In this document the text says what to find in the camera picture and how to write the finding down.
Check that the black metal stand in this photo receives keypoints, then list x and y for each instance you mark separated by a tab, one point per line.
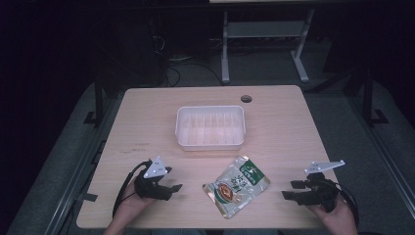
370	98
98	101

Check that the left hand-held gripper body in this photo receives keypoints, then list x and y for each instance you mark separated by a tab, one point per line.
152	189

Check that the person's right hand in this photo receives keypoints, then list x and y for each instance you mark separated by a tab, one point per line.
339	218

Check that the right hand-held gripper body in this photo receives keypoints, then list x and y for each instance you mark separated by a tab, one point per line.
321	192

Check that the person's left hand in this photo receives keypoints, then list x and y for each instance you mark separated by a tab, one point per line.
135	203

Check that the green and silver food packet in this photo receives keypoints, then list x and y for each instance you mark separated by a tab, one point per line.
235	186

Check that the white metal desk frame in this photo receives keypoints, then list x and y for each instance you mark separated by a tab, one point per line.
266	30

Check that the white plastic basket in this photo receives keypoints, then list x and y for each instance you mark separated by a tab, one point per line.
210	128

